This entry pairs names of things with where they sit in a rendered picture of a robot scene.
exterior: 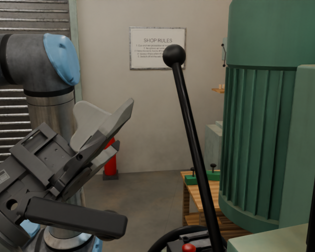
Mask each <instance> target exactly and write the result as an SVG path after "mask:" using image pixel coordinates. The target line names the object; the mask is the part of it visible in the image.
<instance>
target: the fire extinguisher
mask: <svg viewBox="0 0 315 252"><path fill-rule="evenodd" d="M115 141H116V140H115V138H114V137H113V138H112V139H111V140H110V141H109V143H108V144H107V145H106V147H105V148H104V150H105V149H107V148H108V147H109V146H110V145H111V144H113V143H114V142H115ZM102 178H103V181H109V180H118V179H119V172H118V169H117V164H116V154H115V155H114V156H113V157H112V158H111V159H110V160H109V161H108V162H107V163H106V164H105V165H104V170H103V176H102Z"/></svg>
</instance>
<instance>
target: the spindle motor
mask: <svg viewBox="0 0 315 252"><path fill-rule="evenodd" d="M226 64H227V65H228V67H226V69H225V87H224V105H223V123H222V141H221V158H220V176H219V191H218V205H219V208H220V210H221V211H222V213H223V214H224V215H225V216H226V217H227V218H228V219H229V220H230V221H232V222H233V223H234V224H236V225H237V226H239V227H241V228H243V229H245V230H247V231H249V232H251V233H254V234H257V233H262V232H267V231H272V230H277V229H279V223H280V214H281V205H282V197H283V188H284V179H285V170H286V162H287V153H288V144H289V135H290V127H291V118H292V109H293V101H294V92H295V83H296V74H297V68H298V66H300V65H315V0H232V1H231V3H230V5H229V12H228V30H227V48H226Z"/></svg>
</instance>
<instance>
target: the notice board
mask: <svg viewBox="0 0 315 252"><path fill-rule="evenodd" d="M172 44H177V45H180V46H181V47H182V48H183V49H184V50H185V52H186V27H138V26H129V66H130V70H172V68H171V67H168V66H167V65H166V64H165V63H164V61H163V52H164V50H165V48H166V47H167V46H169V45H172ZM181 68H182V69H186V60H185V61H184V63H183V64H182V65H181Z"/></svg>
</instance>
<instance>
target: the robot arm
mask: <svg viewBox="0 0 315 252"><path fill-rule="evenodd" d="M79 81H80V65H79V59H78V55H77V52H76V49H75V47H74V45H73V43H72V41H71V40H70V39H69V38H68V37H66V36H65V35H59V34H50V33H45V34H9V33H1V34H0V87H2V86H7V85H22V86H23V91H24V95H25V96H26V101H27V107H28V112H29V118H30V123H31V129H32V132H31V133H29V134H28V135H27V136H26V137H24V138H23V139H22V140H21V141H19V142H18V143H17V144H15V145H14V146H13V147H12V148H10V149H9V152H10V153H11V155H10V156H9V157H8V158H7V159H6V160H4V161H3V162H2V163H1V164H0V252H102V247H103V241H105V242H109V241H113V240H118V239H120V238H121V237H123V236H124V235H125V233H126V229H127V224H128V218H127V217H126V216H125V215H122V214H119V213H117V212H116V211H114V210H111V209H107V210H98V209H93V208H89V207H86V201H85V192H84V184H85V183H86V182H88V181H89V180H90V179H91V178H92V177H93V176H94V175H95V174H96V173H97V172H98V171H99V170H100V169H101V168H102V167H103V166H104V165H105V164H106V163H107V162H108V161H109V160H110V159H111V158H112V157H113V156H114V155H115V154H116V153H117V152H118V151H119V148H120V141H119V140H117V141H115V142H114V143H112V144H111V145H110V146H109V147H108V148H107V149H104V148H105V147H106V146H107V144H108V143H109V141H110V140H111V139H112V138H113V137H114V136H115V135H116V134H117V133H118V132H119V130H120V129H121V128H122V126H123V125H124V124H125V123H126V122H127V121H128V120H129V119H130V118H131V114H132V110H133V105H134V100H133V99H132V98H129V99H128V100H127V101H126V102H125V103H123V104H122V105H121V106H120V107H119V108H118V109H117V110H116V111H115V112H114V113H113V114H112V113H109V112H107V111H105V110H103V109H101V108H99V107H97V106H95V105H93V104H91V103H89V102H87V101H84V100H81V101H78V102H77V103H76V104H75V101H74V86H75V85H77V84H78V83H79ZM32 136H33V138H31V139H29V138H30V137H32ZM25 141H26V143H25V144H23V143H24V142H25ZM15 203H17V207H16V208H15V209H14V210H11V207H12V205H13V204H15ZM41 225H45V226H47V227H46V228H40V227H41Z"/></svg>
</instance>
